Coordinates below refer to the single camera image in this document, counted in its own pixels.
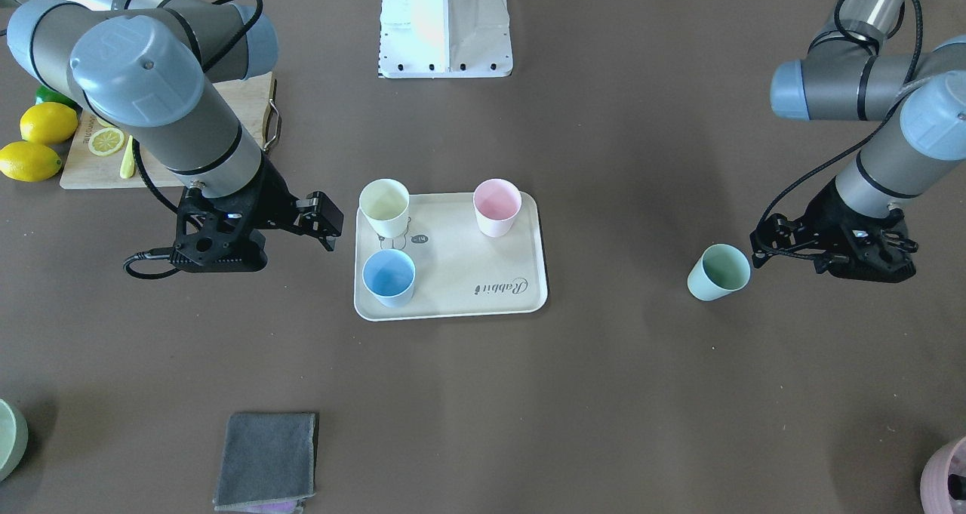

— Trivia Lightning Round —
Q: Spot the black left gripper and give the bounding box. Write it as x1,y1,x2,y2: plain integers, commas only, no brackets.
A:
749,183,918,283

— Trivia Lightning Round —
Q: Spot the pink cup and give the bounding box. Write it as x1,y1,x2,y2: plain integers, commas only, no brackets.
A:
472,178,522,238

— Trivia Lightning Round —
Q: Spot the yellow plastic knife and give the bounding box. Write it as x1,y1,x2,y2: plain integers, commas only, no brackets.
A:
118,136,136,180

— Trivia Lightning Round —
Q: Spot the lemon half near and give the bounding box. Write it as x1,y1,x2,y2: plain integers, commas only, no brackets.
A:
87,128,127,157

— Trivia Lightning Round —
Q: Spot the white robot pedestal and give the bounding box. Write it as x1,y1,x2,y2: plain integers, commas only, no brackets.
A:
377,0,514,78

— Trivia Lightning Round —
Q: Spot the green lime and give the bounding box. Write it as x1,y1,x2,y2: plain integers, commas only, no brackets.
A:
35,85,77,109

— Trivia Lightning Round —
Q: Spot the mint green cup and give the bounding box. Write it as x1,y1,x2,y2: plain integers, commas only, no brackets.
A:
687,245,752,301

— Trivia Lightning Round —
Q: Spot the folded grey cloth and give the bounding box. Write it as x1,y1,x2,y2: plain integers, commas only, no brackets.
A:
213,412,316,513

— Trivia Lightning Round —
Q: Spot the pink bowl with ice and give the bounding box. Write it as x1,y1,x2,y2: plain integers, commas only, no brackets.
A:
920,437,965,513

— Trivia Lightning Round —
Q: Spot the light blue cup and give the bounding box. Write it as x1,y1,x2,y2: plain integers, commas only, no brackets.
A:
362,249,415,308

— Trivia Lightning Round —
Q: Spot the pale yellow cup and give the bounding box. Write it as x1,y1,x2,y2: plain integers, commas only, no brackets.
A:
359,178,410,239

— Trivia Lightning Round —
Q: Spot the whole yellow lemon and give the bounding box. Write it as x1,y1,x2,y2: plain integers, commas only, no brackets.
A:
1,140,63,183
20,102,78,145

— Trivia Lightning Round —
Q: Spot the mint green bowl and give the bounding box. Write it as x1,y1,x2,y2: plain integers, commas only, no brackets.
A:
1,399,29,481

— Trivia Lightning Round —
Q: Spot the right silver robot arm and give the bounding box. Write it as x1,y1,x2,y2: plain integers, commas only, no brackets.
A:
2,0,343,276

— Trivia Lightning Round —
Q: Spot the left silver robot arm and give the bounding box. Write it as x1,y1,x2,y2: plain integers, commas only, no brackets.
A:
751,0,965,283

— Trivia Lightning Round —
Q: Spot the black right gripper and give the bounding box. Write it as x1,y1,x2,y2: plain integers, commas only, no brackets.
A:
169,159,344,272

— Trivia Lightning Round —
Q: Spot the cream rabbit tray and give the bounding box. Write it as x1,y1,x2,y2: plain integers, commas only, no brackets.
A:
353,192,549,322

